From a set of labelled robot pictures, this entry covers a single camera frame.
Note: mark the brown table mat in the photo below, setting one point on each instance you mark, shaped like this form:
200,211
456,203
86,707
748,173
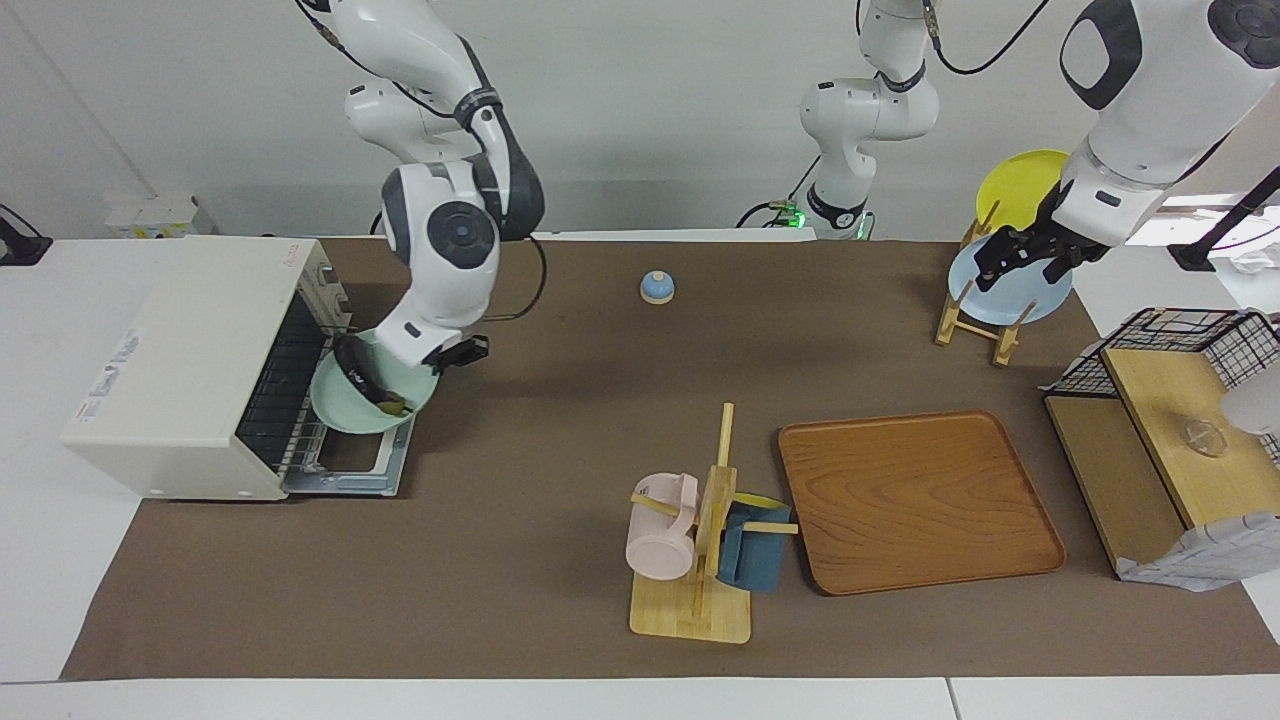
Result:
500,560

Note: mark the blue bell with wooden knob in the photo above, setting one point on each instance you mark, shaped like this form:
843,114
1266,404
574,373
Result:
657,288

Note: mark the green plate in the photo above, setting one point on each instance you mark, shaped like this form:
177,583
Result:
345,412

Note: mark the light blue plate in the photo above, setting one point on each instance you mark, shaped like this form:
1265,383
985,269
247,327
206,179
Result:
1030,298

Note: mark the wooden plate rack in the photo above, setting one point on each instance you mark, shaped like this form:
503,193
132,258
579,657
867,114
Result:
1005,340

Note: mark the brown wooden tray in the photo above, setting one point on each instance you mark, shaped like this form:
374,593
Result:
920,500

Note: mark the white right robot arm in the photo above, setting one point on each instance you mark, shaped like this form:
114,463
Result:
450,235

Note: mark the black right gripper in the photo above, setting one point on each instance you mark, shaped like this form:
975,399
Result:
460,353

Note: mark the wooden mug tree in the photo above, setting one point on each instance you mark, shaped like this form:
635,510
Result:
690,610

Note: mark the white toaster oven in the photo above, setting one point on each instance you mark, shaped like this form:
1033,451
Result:
180,380

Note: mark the yellow plate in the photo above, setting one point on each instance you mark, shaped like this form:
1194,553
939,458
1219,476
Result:
1020,190

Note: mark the dark purple eggplant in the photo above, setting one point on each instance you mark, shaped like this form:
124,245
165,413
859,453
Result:
365,375

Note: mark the metal oven rack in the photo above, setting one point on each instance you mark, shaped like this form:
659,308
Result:
290,400

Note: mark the clear glass cup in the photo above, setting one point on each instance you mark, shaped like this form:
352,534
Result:
1207,437

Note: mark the white crumpled plastic sheet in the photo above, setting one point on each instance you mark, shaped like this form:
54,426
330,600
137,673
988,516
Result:
1248,265

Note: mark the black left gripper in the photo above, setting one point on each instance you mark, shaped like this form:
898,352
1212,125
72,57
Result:
1050,238

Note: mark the dark blue mug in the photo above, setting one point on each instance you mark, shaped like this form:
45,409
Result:
755,565

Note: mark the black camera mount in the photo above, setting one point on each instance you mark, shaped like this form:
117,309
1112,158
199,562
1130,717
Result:
1215,235
20,245

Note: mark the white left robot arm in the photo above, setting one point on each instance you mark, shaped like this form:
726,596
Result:
1160,100

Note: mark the wooden shelf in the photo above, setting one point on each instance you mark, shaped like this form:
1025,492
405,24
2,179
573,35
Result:
1170,440

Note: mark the white carton pack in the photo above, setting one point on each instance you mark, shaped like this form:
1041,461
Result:
155,215

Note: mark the pink mug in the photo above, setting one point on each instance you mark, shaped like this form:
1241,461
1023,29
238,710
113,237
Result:
660,545

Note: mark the silver oven knob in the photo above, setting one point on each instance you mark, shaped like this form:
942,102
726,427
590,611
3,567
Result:
343,320
338,296

